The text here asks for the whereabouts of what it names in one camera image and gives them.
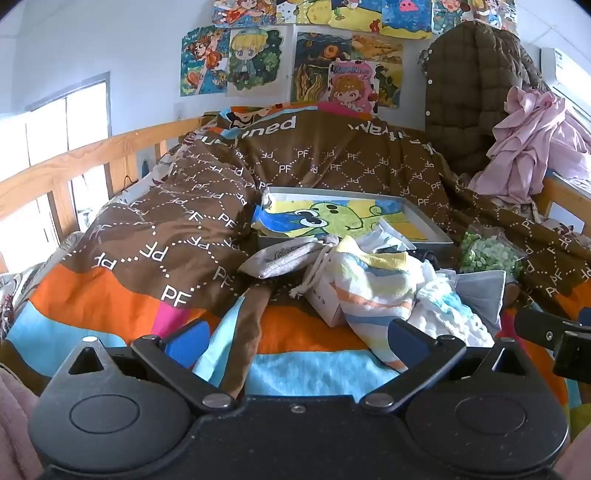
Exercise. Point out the wall poster blond boy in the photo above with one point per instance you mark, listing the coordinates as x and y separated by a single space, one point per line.
254 60

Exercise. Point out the wall poster orange haired girl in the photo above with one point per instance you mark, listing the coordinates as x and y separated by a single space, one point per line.
203 60

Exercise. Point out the wall poster pink girl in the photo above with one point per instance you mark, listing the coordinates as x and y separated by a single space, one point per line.
353 90

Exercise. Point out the window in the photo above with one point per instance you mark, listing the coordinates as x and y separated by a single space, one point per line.
83 106

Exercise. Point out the small white box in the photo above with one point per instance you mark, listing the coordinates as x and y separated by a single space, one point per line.
330 304

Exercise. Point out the wall poster pale cartoon figures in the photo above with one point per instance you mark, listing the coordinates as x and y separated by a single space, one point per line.
471 11

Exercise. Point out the pink garment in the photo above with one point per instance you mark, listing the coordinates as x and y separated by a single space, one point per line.
531 138

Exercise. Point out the cartoon drawings on wall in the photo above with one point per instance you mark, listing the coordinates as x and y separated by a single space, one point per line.
314 64

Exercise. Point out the white air conditioner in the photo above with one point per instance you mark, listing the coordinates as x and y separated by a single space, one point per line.
568 69

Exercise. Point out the olive quilted jacket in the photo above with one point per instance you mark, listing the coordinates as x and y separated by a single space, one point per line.
461 92

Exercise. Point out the black blue label cloth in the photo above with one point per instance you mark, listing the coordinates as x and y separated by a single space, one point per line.
425 257

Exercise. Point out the wooden bed end board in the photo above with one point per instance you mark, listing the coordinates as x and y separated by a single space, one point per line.
558 194

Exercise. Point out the grey cloth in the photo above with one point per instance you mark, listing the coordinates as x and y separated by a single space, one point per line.
482 295

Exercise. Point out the wall poster blue pink blob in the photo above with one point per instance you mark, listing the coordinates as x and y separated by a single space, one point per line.
406 18

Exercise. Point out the pink fleece clothing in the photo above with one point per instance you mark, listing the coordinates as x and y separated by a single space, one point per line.
14 424
575 461

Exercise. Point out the wooden bed rail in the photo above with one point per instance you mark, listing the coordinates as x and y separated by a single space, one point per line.
92 147

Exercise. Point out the grey cardboard box tray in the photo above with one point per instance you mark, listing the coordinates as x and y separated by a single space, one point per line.
277 242

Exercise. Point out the white light blue cloth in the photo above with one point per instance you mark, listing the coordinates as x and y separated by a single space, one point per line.
443 314

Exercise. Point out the white teal printed cloth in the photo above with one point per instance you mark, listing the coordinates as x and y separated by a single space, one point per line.
388 240

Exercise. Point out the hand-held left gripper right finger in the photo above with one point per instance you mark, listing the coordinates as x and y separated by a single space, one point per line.
408 344

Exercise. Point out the patterned bed sheet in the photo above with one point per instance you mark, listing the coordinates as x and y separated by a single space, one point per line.
9 295

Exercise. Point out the bag of green pieces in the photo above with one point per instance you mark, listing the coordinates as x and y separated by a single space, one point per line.
489 256

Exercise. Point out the brown printed blanket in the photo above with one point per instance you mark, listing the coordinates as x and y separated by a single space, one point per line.
184 221

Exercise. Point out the wall poster red cartoon figures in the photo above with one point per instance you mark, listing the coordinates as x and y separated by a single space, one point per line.
244 11

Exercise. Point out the pastel striped sock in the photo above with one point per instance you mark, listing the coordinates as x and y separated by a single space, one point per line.
369 295

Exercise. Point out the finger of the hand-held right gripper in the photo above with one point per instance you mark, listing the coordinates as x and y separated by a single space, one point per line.
577 357
540 325

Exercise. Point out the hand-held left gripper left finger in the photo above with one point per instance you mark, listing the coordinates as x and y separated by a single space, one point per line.
189 344

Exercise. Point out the wall poster yellow hill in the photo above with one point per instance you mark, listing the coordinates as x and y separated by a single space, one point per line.
332 11

